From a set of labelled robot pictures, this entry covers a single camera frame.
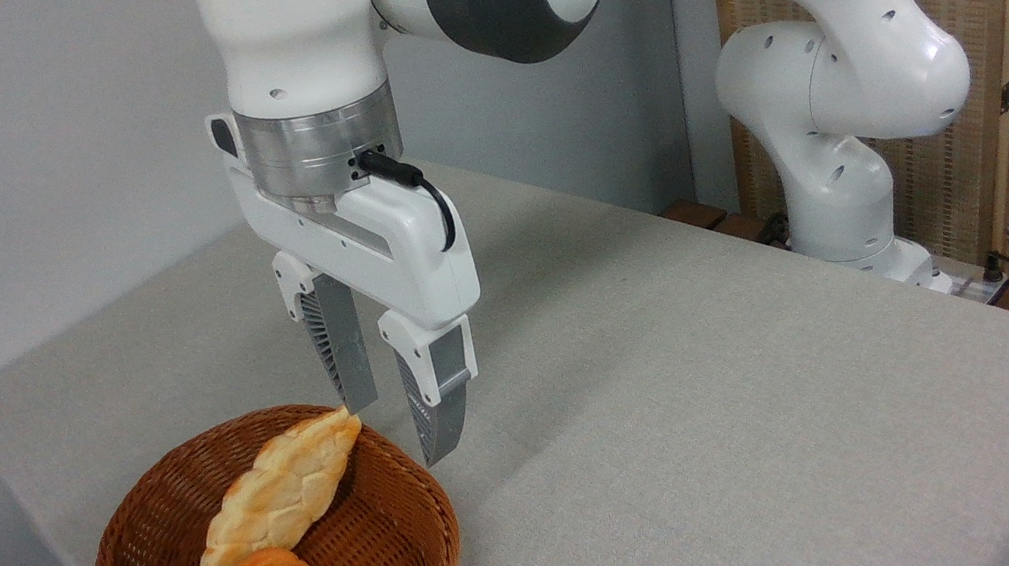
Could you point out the grey tablecloth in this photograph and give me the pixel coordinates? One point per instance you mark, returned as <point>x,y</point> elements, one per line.
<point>645,402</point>

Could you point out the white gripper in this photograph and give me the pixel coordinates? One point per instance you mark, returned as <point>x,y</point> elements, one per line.
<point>375,233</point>

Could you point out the brown wicker basket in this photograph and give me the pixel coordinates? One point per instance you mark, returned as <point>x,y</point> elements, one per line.
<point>376,556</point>

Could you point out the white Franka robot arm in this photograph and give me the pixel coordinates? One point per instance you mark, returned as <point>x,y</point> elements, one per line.
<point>845,67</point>

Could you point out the long braided bread loaf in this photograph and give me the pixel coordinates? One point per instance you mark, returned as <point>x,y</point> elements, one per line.
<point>285,495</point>

